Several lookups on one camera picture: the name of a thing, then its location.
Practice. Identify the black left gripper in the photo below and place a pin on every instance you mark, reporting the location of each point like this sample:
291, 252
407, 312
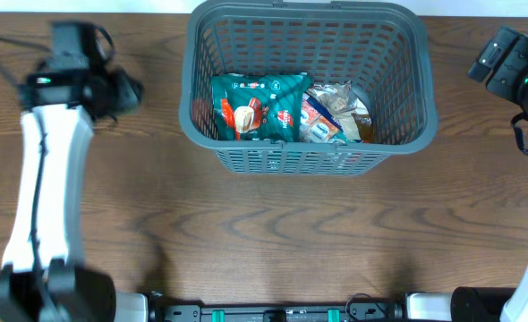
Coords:
127, 88

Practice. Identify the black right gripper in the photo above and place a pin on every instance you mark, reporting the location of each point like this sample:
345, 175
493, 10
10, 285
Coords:
500, 58

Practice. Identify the green Nescafe coffee bag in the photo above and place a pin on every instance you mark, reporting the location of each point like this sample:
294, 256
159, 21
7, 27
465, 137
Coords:
264, 107

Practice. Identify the brown white snack pouch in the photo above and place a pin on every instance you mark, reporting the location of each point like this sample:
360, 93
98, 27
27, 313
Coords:
347, 103

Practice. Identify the Kleenex tissue multipack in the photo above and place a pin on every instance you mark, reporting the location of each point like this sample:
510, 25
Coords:
318, 125

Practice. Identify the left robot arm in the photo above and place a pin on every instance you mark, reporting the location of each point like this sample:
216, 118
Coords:
43, 276

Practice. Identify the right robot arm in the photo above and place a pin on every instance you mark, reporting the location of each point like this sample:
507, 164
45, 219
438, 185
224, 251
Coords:
478, 303

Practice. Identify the grey plastic basket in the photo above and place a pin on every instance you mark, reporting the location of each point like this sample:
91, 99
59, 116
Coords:
380, 48

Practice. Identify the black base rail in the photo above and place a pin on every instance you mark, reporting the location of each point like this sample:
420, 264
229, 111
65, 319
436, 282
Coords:
355, 312

